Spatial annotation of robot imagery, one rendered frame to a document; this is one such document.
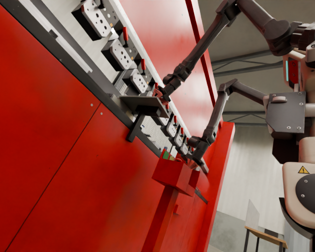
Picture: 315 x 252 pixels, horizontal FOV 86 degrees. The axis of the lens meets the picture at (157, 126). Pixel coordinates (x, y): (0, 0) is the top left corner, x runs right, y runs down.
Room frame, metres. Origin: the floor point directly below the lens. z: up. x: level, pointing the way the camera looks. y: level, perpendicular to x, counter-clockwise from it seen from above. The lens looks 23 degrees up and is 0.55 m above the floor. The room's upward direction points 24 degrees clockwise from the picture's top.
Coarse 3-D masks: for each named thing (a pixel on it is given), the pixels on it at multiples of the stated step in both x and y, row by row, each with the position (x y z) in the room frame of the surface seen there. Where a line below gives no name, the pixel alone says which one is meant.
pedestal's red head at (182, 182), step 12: (168, 156) 0.99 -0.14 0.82; (156, 168) 0.94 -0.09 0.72; (168, 168) 0.88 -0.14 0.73; (180, 168) 0.83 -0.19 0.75; (156, 180) 0.95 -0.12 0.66; (168, 180) 0.87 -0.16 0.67; (180, 180) 0.85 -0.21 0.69; (192, 180) 0.99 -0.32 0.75; (180, 192) 1.01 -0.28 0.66; (192, 192) 0.96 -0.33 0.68
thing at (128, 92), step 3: (129, 84) 0.92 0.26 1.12; (129, 87) 0.91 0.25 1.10; (132, 87) 0.93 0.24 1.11; (126, 90) 0.91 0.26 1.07; (129, 90) 0.92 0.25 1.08; (132, 90) 0.94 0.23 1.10; (135, 90) 0.95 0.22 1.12; (126, 93) 0.91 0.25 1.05; (129, 93) 0.93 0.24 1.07; (132, 93) 0.95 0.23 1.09; (135, 93) 0.96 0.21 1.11
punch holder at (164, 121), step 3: (162, 102) 1.18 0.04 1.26; (168, 105) 1.23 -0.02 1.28; (165, 108) 1.21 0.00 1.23; (168, 108) 1.24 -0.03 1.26; (171, 111) 1.29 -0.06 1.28; (168, 114) 1.27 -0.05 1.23; (153, 117) 1.23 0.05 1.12; (156, 117) 1.21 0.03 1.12; (159, 117) 1.19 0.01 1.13; (162, 117) 1.22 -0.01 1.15; (153, 120) 1.28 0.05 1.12; (156, 120) 1.26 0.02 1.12; (159, 120) 1.23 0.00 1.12; (162, 120) 1.23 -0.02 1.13; (165, 120) 1.26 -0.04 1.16; (156, 123) 1.31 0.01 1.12; (159, 123) 1.29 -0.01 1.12; (162, 123) 1.26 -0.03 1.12; (165, 123) 1.28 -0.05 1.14
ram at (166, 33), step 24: (120, 0) 0.61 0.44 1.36; (144, 0) 0.69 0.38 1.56; (168, 0) 0.80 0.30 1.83; (120, 24) 0.68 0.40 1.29; (144, 24) 0.76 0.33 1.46; (168, 24) 0.89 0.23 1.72; (144, 48) 0.83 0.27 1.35; (168, 48) 0.98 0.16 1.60; (192, 48) 1.22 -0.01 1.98; (168, 72) 1.08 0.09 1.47; (192, 72) 1.36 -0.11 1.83; (192, 96) 1.51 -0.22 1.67; (192, 120) 1.68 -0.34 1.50
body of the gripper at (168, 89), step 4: (168, 84) 0.79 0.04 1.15; (160, 88) 0.81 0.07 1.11; (164, 88) 0.80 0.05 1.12; (168, 88) 0.79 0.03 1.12; (172, 88) 0.80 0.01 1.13; (164, 92) 0.80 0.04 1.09; (168, 92) 0.80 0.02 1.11; (172, 92) 0.82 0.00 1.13; (168, 96) 0.82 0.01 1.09; (168, 100) 0.85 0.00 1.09
